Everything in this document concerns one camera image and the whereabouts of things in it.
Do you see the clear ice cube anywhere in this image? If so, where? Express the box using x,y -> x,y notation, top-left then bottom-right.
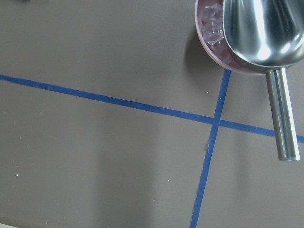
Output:
201,19 -> 224,46
201,3 -> 223,23

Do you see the pink bowl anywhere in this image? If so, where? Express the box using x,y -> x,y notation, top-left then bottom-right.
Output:
194,0 -> 260,76

